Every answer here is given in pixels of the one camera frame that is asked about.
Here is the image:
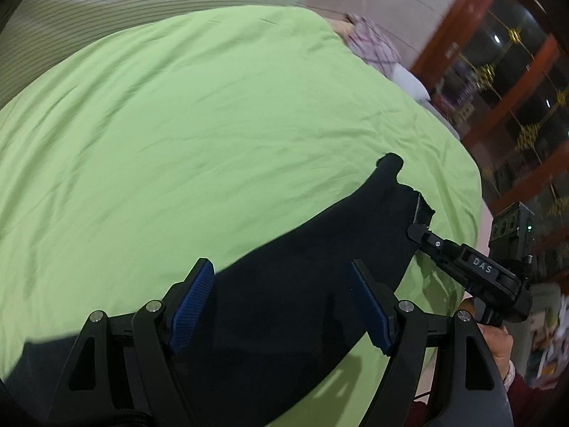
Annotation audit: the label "grey striped headboard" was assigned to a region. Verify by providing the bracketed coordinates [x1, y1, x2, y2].
[0, 0, 318, 107]

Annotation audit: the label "green bed sheet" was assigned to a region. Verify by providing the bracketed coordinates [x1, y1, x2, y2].
[0, 8, 483, 427]

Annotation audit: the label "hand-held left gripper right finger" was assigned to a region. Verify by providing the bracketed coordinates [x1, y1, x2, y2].
[347, 259, 513, 427]

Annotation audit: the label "person's right hand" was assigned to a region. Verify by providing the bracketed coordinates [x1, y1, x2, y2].
[461, 298, 515, 382]

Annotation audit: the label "dark navy pants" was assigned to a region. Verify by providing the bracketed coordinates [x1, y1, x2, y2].
[0, 153, 435, 427]

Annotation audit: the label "grey pillow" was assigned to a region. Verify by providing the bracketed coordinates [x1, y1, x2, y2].
[389, 63, 432, 103]

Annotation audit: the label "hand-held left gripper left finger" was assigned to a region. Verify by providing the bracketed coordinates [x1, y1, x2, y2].
[49, 258, 216, 427]

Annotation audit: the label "person's right forearm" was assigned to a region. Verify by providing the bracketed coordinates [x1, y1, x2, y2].
[501, 362, 569, 427]

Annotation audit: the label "wooden glass door cabinet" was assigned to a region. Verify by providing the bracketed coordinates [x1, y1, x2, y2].
[411, 0, 569, 272]

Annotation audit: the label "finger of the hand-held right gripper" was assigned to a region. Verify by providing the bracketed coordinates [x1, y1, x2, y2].
[406, 223, 468, 273]

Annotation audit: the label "pile of household clutter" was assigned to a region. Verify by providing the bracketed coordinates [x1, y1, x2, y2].
[522, 282, 569, 388]

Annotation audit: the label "plaid cloth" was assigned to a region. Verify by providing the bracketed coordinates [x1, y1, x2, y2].
[346, 14, 401, 72]

